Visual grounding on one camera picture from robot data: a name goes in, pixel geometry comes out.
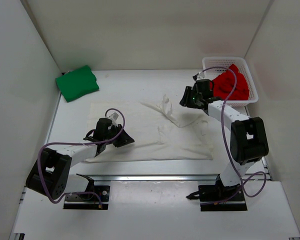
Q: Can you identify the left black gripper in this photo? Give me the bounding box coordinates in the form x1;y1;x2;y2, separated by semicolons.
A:
104;123;135;147

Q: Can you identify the white t shirt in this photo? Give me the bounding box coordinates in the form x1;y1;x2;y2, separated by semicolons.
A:
86;95;213;163

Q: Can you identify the green polo shirt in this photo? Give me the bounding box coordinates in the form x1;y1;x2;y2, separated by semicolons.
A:
55;65;100;103

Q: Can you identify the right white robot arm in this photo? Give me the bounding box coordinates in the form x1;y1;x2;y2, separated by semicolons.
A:
179;79;269;205

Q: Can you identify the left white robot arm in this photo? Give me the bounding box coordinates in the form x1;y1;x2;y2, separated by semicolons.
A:
25;117;135;204

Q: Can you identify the red t shirt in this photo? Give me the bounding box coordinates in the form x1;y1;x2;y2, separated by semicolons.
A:
210;64;250;101

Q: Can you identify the white plastic basket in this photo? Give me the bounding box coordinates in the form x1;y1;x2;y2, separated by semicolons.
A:
201;56;259;109

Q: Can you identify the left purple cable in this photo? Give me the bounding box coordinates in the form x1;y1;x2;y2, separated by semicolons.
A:
37;107;126;205

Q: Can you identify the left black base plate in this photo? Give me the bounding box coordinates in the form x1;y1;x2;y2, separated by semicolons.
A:
63;185;111;210

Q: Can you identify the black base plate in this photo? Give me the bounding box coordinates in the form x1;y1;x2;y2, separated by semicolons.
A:
63;185;111;210
198;185;248;212

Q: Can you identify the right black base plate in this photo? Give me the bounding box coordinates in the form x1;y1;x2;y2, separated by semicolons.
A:
198;185;248;212

